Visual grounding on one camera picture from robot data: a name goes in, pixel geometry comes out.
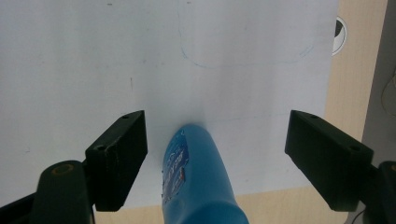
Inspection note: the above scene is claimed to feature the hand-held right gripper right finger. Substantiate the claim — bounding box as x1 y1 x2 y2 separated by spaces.
284 109 375 213

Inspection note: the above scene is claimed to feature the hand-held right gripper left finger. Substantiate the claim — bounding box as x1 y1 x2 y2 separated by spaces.
85 109 149 213

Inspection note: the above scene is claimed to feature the blue plastic bottle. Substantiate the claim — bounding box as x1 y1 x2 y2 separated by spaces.
161 123 250 224

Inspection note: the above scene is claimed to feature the white paper mat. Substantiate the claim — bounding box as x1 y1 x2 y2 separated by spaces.
0 0 340 210

